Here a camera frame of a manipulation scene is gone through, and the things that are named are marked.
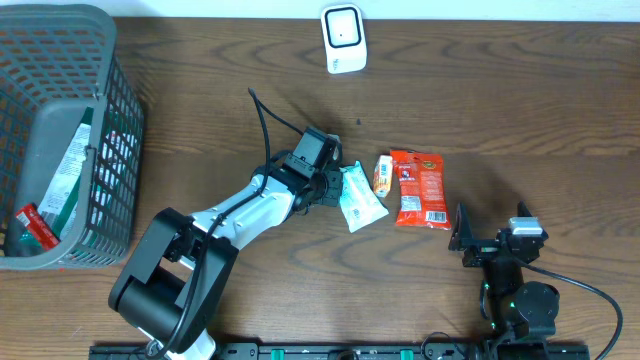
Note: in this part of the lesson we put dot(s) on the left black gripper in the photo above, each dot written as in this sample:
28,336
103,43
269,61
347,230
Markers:
334,198

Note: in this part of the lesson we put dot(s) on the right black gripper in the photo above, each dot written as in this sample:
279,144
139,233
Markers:
482,249

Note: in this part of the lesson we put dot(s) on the small orange snack packet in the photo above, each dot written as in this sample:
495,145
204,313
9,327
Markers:
383,176

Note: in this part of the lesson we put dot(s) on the light green snack packet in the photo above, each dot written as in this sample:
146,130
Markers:
359,205

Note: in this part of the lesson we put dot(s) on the large red snack bag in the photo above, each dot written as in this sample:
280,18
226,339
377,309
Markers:
422,195

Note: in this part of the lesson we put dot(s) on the white green snack packet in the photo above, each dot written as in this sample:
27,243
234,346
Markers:
59,204

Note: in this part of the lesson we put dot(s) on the small red snack packet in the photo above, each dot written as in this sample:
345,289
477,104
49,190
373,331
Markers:
37,231

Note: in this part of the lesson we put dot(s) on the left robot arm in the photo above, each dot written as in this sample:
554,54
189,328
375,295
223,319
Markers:
172,283

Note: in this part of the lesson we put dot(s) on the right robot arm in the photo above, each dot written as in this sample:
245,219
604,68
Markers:
522,313

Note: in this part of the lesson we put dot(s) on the white barcode scanner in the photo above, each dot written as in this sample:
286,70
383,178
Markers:
344,38

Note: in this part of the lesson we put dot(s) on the grey plastic mesh basket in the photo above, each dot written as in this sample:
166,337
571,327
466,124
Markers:
57,61

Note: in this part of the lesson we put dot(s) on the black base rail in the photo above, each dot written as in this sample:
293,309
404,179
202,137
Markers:
251,351

